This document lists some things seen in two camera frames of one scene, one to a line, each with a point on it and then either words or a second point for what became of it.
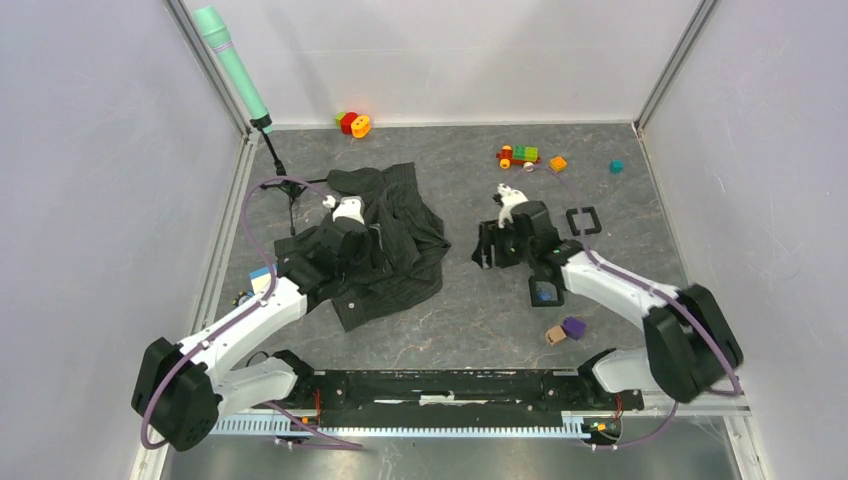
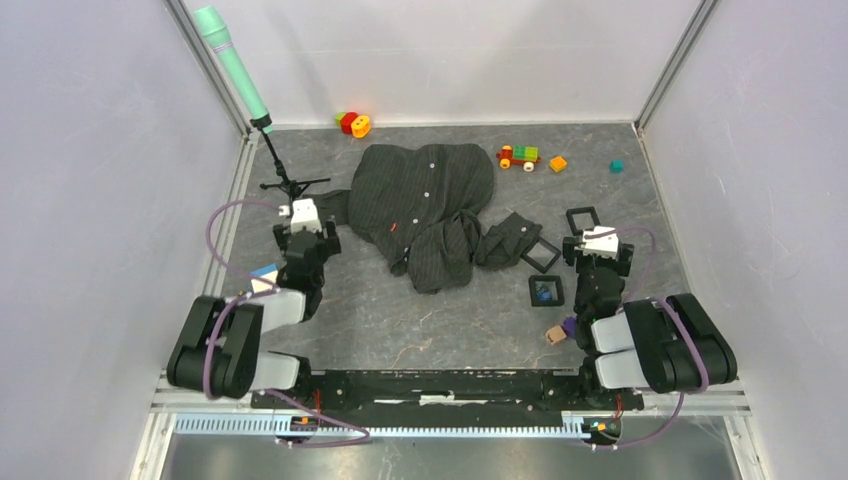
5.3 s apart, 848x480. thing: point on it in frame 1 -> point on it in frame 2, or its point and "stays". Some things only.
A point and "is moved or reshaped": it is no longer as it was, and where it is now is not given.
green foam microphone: (212, 26) stays
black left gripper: (369, 260) -> (330, 245)
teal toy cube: (616, 166) stays
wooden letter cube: (555, 335) stays
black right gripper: (491, 232) -> (621, 265)
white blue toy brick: (260, 277) stays
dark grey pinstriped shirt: (407, 243) is moved or reshaped
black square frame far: (594, 218) stays
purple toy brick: (573, 327) stays
